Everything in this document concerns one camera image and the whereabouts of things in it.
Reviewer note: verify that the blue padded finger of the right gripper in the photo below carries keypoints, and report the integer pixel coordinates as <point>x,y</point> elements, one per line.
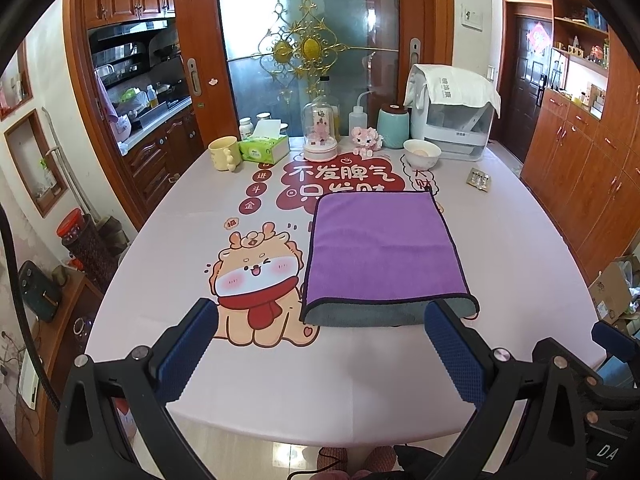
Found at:
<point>616,343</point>

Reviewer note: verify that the green tissue box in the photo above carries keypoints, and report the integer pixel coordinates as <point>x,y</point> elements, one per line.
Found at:
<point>268,144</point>

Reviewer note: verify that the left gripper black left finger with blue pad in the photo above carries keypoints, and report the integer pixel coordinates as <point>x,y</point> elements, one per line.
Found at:
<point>90,442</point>

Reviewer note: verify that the red lidded jar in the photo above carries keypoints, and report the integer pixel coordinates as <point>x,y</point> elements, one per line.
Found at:
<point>71,225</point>

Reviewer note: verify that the pink plush toy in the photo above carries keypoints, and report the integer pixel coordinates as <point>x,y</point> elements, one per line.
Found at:
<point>366,141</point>

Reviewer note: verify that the white cloth appliance cover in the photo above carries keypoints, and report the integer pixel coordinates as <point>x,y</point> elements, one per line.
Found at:
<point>449,85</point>

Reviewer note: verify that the purple grey microfibre towel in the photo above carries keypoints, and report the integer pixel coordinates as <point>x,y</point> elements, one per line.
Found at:
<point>377,259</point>

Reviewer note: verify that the dark wooden entrance door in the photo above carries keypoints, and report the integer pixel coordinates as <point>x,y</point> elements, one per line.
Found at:
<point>527,46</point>

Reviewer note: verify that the teal canister brown lid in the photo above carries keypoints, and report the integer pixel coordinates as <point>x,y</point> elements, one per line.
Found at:
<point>393,125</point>

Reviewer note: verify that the pink cartoon printed tablecloth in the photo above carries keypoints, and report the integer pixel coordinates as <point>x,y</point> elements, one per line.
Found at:
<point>241,240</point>

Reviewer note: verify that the small clear box on table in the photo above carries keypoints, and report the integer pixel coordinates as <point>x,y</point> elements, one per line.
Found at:
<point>479,179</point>

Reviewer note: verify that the glass sliding door gold ornament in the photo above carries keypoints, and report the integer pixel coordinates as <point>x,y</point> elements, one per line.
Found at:
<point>283,54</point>

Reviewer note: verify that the black handheld device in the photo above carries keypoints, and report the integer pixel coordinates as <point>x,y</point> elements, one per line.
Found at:
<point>39,293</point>

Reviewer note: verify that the glass dome pink figurine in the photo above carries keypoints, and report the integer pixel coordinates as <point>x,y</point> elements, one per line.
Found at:
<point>320,144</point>

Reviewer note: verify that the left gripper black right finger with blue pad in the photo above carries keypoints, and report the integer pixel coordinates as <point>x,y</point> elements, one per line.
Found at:
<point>550,442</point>

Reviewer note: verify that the cardboard box on floor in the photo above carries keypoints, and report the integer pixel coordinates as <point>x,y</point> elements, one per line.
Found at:
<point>615,292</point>

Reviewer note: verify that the wooden storage cabinet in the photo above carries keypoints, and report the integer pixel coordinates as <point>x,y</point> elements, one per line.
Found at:
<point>583,163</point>

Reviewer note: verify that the wooden side table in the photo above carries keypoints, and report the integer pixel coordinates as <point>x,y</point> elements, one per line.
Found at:
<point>58,343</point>

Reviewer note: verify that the white plastic squeeze bottle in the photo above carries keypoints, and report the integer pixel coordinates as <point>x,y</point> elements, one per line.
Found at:
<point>358,117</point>

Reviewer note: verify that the white ceramic bowl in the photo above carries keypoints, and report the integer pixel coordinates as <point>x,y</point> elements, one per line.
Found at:
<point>422,154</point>

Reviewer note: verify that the white countertop appliance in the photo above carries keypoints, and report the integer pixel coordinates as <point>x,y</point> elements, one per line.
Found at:
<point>461,132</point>

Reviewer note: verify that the yellow ceramic mug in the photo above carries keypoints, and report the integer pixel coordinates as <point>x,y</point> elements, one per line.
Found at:
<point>225,153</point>

